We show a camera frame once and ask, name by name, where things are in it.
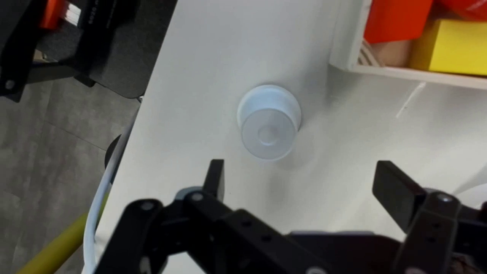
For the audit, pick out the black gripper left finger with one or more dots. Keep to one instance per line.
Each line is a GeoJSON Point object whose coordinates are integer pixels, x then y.
{"type": "Point", "coordinates": [197, 222]}

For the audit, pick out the yellow block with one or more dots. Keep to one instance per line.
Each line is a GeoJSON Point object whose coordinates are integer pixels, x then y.
{"type": "Point", "coordinates": [453, 46]}

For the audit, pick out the orange block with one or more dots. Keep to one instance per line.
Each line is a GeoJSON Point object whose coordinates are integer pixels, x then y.
{"type": "Point", "coordinates": [397, 20]}

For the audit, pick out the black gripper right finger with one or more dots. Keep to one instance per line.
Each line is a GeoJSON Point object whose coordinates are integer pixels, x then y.
{"type": "Point", "coordinates": [438, 225]}

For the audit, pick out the wooden box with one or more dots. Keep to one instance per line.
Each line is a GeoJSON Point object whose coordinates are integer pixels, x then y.
{"type": "Point", "coordinates": [349, 41]}

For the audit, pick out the small translucent plastic cup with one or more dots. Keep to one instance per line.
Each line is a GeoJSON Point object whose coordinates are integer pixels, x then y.
{"type": "Point", "coordinates": [269, 119]}

